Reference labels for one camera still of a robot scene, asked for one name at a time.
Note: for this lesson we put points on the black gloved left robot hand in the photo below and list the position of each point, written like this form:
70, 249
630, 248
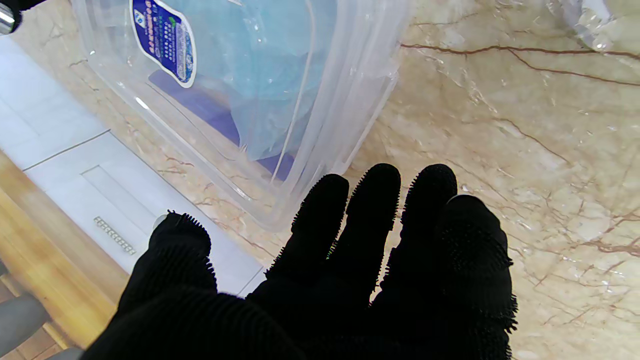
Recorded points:
350, 290

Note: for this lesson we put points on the clear plastic lid blue label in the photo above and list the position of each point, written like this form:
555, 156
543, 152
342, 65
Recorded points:
225, 100

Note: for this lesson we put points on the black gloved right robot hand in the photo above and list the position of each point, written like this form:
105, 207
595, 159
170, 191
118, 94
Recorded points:
7, 12

